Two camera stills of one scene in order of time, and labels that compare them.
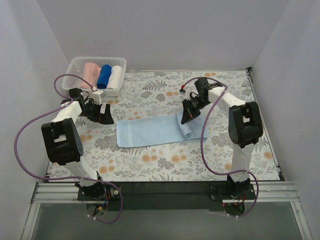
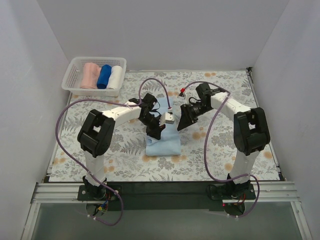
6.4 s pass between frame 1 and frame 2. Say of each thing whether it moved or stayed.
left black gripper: moved
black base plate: stayed
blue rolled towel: stayed
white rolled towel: stayed
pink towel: stayed
